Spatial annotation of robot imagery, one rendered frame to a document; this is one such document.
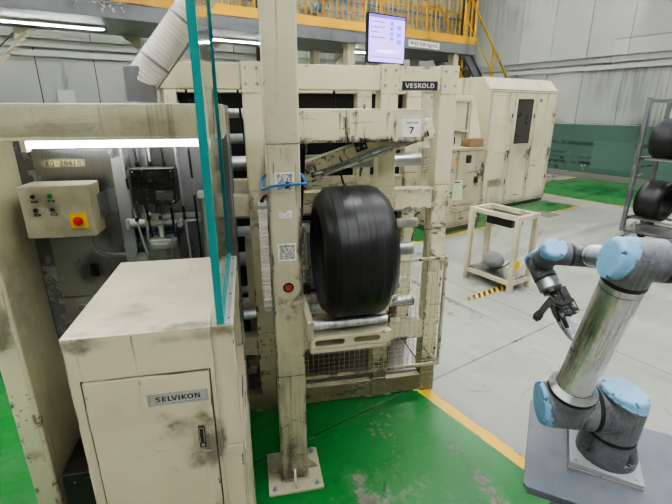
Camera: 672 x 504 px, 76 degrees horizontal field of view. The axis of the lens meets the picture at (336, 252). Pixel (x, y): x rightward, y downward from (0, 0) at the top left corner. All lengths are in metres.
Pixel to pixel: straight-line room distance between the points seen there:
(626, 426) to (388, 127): 1.45
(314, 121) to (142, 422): 1.34
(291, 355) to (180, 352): 0.90
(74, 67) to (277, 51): 9.11
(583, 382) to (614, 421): 0.21
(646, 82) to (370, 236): 11.91
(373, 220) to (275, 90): 0.60
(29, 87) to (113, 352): 9.60
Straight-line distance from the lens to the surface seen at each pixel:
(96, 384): 1.24
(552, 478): 1.79
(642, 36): 13.43
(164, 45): 1.99
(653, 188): 7.02
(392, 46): 5.97
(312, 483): 2.42
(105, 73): 10.71
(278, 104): 1.69
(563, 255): 1.84
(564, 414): 1.66
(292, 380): 2.06
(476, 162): 6.87
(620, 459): 1.84
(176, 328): 1.14
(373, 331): 1.90
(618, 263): 1.30
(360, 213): 1.67
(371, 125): 2.02
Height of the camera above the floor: 1.78
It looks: 18 degrees down
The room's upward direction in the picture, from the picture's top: straight up
